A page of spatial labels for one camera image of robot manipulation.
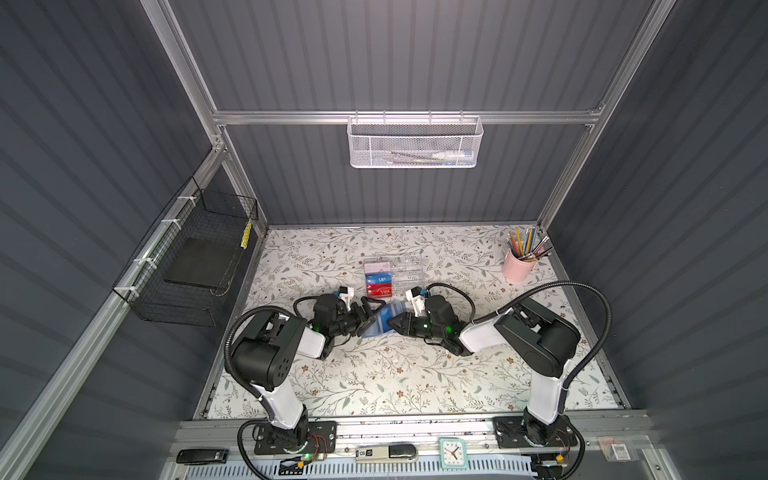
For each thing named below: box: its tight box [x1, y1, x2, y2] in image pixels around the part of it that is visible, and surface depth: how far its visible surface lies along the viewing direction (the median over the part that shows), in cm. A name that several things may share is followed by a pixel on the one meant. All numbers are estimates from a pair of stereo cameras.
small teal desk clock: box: [440, 438, 468, 471], surface depth 71 cm
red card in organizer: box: [366, 283, 393, 298], surface depth 101 cm
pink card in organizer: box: [364, 262, 391, 273], surface depth 101 cm
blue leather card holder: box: [361, 301, 407, 338], surface depth 95 cm
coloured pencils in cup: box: [506, 226, 553, 262], surface depth 101 cm
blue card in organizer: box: [365, 272, 393, 284], surface depth 101 cm
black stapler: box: [176, 448, 229, 465], surface depth 71 cm
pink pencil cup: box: [503, 249, 537, 283], surface depth 103 cm
